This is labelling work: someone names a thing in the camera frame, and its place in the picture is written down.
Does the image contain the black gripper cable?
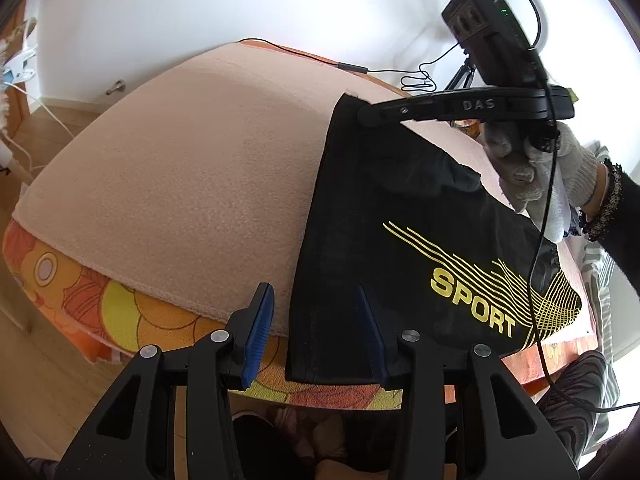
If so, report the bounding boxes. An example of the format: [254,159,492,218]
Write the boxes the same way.
[526,72,640,414]

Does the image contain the thin black cable with remote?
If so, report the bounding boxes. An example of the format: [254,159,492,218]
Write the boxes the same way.
[237,36,461,94]

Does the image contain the grey striped cloth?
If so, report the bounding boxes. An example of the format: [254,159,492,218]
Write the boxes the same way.
[579,141,623,358]

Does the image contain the pink fleece blanket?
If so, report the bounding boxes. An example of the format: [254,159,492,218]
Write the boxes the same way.
[11,40,599,347]

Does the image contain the white clip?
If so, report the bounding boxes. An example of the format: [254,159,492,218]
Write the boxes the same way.
[1,46,40,85]

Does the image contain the person's right hand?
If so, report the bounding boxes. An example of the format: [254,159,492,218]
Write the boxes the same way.
[481,119,602,242]

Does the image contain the orange floral mattress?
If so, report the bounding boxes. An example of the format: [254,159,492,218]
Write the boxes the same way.
[2,36,601,411]

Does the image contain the white ring light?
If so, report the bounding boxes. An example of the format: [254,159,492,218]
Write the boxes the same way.
[459,0,552,52]

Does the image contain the person's grey patterned leg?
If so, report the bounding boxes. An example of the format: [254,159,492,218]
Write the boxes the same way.
[536,350,623,480]

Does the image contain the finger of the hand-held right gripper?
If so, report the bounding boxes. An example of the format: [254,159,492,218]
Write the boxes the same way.
[356,90,453,128]

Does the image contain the black pants with yellow print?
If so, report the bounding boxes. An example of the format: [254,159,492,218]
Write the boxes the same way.
[284,91,584,392]

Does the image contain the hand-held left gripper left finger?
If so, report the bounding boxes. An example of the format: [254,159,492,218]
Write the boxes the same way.
[55,282,276,480]

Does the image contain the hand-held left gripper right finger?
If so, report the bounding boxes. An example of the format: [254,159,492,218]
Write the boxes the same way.
[352,284,582,480]

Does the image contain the white cable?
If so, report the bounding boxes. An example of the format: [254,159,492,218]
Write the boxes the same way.
[0,77,77,173]

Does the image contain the black tripod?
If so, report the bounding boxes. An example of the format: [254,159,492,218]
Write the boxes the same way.
[444,56,482,95]

